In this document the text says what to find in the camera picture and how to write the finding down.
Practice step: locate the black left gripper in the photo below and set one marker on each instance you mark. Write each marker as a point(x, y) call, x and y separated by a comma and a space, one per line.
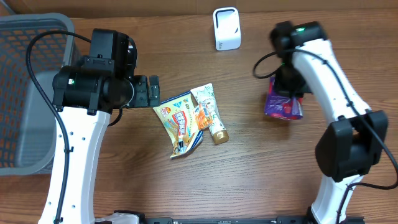
point(143, 98)

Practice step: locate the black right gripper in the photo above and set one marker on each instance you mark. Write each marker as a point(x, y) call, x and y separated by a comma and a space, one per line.
point(300, 89)

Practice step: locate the red purple Carefree pack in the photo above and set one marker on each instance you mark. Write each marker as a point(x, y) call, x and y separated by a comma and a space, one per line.
point(282, 107)

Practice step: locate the white blue wipes pack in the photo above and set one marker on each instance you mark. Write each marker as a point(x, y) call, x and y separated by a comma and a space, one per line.
point(176, 115)

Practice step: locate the white floral cream tube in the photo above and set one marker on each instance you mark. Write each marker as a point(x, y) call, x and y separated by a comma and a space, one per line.
point(205, 94)

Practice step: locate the orange Kleenex tissue pack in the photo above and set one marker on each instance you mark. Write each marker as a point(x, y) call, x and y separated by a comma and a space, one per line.
point(203, 116)

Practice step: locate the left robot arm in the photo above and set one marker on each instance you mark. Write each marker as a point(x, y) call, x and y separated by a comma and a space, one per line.
point(84, 97)

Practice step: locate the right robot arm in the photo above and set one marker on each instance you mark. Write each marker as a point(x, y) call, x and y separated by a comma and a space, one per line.
point(352, 142)

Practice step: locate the white barcode scanner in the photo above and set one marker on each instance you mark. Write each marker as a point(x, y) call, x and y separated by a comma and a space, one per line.
point(227, 28)

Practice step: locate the grey plastic shopping basket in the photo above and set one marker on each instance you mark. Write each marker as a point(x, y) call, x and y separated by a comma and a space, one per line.
point(28, 127)

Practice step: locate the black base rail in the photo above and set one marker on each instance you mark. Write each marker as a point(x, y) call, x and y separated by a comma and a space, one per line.
point(278, 220)

